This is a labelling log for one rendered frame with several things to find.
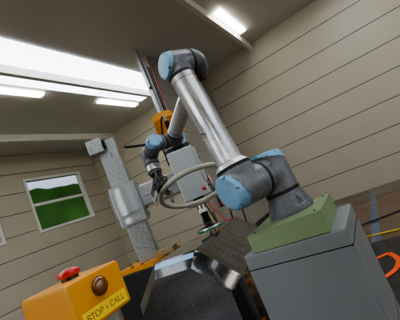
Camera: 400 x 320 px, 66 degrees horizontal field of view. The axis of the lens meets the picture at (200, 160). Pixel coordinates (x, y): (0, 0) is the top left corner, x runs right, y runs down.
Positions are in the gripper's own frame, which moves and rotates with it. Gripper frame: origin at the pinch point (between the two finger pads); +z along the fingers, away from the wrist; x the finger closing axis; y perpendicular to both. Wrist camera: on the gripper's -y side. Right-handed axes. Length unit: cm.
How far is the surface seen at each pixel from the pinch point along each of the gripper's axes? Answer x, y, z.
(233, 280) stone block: 35, -22, 47
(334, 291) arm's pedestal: 21, 59, 74
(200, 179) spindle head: 54, -38, -35
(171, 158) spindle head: 36, -37, -57
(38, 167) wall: -31, -608, -475
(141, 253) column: 24, -141, -22
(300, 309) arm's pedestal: 15, 46, 74
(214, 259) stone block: 31, -27, 31
